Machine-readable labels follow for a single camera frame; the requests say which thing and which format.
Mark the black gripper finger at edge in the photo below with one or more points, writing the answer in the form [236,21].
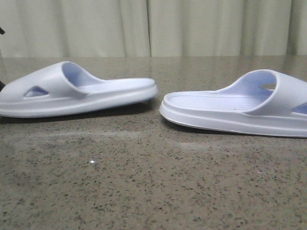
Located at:
[2,85]

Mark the light blue slipper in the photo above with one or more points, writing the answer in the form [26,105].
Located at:
[261,102]
[65,88]

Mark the pale grey curtain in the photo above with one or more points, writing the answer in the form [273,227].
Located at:
[152,28]

